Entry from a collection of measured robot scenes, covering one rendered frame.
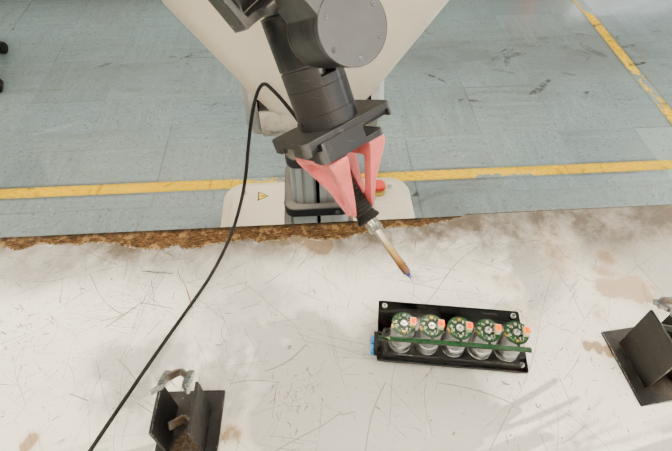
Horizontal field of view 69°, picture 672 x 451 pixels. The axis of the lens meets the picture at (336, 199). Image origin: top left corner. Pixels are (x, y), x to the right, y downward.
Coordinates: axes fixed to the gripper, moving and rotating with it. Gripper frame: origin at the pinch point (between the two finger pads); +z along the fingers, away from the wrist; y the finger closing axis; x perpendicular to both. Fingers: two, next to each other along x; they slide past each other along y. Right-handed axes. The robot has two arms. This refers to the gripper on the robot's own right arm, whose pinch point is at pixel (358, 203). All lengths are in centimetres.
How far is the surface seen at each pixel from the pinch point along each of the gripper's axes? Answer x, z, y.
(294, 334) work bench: 5.8, 12.8, -10.1
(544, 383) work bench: -12.4, 23.5, 7.2
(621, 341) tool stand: -15.1, 24.0, 17.2
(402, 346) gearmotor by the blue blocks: -4.2, 14.8, -3.0
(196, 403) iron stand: 0.6, 8.8, -22.4
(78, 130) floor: 179, -1, -8
